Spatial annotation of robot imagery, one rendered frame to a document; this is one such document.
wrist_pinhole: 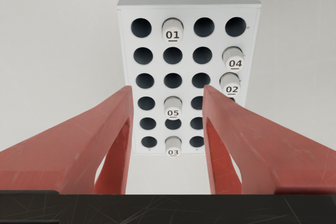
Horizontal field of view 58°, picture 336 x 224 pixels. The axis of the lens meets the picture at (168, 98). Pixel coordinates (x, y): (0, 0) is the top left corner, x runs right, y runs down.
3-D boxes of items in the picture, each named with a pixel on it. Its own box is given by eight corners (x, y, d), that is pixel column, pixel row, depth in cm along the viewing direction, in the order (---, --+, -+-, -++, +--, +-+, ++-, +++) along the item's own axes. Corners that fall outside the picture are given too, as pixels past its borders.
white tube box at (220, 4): (229, 124, 28) (236, 155, 25) (137, 125, 28) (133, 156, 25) (248, -16, 20) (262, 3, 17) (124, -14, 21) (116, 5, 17)
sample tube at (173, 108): (180, 84, 25) (182, 120, 21) (165, 84, 25) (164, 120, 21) (180, 71, 24) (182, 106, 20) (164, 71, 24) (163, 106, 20)
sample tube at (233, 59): (232, 41, 23) (244, 73, 19) (215, 41, 23) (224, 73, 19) (233, 25, 22) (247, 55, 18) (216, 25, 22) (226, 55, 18)
